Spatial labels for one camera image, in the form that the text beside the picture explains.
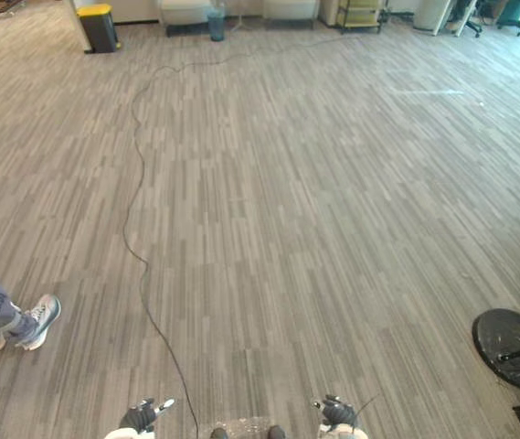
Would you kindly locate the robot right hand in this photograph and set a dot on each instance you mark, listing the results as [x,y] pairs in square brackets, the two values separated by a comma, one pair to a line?
[339,411]

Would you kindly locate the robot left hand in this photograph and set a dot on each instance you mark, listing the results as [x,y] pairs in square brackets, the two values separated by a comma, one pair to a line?
[141,416]

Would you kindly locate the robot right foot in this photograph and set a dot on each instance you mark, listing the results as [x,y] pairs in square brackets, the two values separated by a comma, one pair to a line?
[277,432]

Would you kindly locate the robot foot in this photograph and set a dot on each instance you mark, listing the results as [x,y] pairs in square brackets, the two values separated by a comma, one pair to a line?
[219,434]
[277,432]

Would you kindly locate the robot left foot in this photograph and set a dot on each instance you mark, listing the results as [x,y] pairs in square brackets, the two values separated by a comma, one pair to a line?
[219,434]

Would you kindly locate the black floor lamp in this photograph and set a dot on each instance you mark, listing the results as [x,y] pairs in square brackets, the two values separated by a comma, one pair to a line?
[504,334]

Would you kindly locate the black bin yellow lid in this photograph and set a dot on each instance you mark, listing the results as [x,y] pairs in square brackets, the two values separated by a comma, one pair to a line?
[99,29]

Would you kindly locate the yellow shelf cart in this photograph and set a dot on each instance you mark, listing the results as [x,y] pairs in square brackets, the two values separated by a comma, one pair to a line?
[359,16]

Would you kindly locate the blue wastebasket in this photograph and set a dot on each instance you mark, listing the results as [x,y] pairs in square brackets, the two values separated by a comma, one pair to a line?
[216,26]

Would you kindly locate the white round column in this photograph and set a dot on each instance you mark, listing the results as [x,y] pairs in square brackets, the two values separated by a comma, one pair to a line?
[431,16]

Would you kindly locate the white armchair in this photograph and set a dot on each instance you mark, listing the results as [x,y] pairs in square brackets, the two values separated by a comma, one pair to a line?
[185,11]

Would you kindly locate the white tripod stand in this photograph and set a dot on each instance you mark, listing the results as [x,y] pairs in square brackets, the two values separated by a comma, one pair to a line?
[241,16]

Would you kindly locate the black office chair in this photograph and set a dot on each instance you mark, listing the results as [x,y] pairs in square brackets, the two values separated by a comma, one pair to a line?
[473,23]

